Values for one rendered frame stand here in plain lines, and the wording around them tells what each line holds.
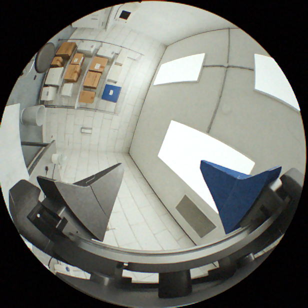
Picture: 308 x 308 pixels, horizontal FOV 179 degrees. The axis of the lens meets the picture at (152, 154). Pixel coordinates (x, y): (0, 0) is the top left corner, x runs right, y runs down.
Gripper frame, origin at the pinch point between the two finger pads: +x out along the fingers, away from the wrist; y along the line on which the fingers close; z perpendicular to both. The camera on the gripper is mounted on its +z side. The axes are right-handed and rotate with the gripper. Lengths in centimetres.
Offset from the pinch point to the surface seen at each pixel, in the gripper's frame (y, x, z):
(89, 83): 112, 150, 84
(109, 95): 83, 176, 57
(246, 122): -85, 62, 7
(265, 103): -104, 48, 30
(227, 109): -73, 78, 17
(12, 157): 72, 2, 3
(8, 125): 67, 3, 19
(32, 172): 89, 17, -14
